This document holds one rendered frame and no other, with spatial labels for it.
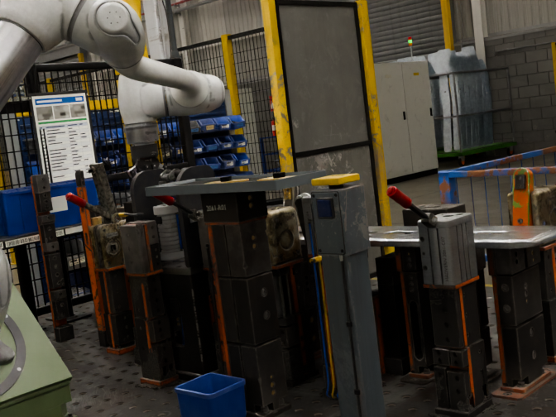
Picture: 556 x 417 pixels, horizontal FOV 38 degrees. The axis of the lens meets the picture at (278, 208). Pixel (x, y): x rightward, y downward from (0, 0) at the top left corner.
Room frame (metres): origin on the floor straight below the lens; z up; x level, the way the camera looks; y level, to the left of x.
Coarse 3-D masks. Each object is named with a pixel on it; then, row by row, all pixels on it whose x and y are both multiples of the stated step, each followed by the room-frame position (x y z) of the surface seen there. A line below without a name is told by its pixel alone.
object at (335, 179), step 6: (348, 174) 1.41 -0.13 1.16; (354, 174) 1.39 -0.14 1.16; (312, 180) 1.39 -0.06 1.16; (318, 180) 1.38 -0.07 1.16; (324, 180) 1.37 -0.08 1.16; (330, 180) 1.36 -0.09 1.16; (336, 180) 1.36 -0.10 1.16; (342, 180) 1.36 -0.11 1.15; (348, 180) 1.37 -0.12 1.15; (354, 180) 1.39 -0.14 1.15; (330, 186) 1.39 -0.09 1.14; (336, 186) 1.38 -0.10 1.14; (342, 186) 1.39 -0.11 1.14
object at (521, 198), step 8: (520, 168) 1.67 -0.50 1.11; (520, 176) 1.66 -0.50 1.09; (528, 176) 1.65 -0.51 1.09; (520, 184) 1.66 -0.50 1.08; (528, 184) 1.65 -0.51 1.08; (520, 192) 1.66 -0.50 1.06; (528, 192) 1.65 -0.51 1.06; (520, 200) 1.66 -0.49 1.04; (528, 200) 1.65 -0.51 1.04; (520, 208) 1.65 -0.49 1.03; (528, 208) 1.64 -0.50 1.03; (520, 216) 1.65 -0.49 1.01; (528, 216) 1.64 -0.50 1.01; (520, 224) 1.65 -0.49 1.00; (528, 224) 1.64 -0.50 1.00
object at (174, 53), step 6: (162, 0) 3.15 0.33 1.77; (168, 0) 3.13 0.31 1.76; (168, 6) 3.13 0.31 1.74; (168, 12) 3.13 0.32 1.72; (168, 18) 3.14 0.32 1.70; (168, 24) 3.14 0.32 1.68; (168, 30) 3.15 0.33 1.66; (174, 30) 3.14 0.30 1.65; (174, 36) 3.14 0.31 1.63; (174, 42) 3.13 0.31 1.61; (174, 48) 3.13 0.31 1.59; (174, 54) 3.13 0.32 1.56
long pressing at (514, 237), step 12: (300, 228) 1.97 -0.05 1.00; (372, 228) 1.82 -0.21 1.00; (384, 228) 1.80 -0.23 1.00; (396, 228) 1.78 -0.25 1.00; (408, 228) 1.75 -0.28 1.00; (480, 228) 1.63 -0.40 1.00; (492, 228) 1.61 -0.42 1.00; (504, 228) 1.60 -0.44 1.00; (516, 228) 1.58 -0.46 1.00; (528, 228) 1.56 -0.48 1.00; (540, 228) 1.54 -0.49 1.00; (552, 228) 1.53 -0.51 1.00; (300, 240) 1.79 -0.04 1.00; (372, 240) 1.65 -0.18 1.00; (384, 240) 1.63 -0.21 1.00; (396, 240) 1.61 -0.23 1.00; (408, 240) 1.59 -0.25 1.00; (480, 240) 1.49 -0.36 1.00; (492, 240) 1.47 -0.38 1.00; (504, 240) 1.45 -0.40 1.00; (516, 240) 1.44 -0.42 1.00; (528, 240) 1.44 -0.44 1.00; (540, 240) 1.45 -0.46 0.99
